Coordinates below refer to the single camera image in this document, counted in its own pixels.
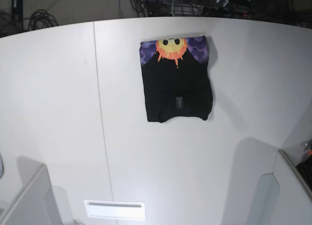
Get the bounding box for black T-shirt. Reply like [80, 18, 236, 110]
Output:
[139, 36, 213, 123]

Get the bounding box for grey partition panel left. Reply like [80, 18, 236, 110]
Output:
[0, 164, 63, 225]

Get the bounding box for grey partition panel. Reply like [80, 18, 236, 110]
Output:
[246, 151, 312, 225]
[0, 164, 63, 225]

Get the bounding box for grey partition panel right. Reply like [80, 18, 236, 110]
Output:
[246, 151, 312, 225]

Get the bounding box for coiled black cables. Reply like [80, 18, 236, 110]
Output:
[28, 9, 59, 30]

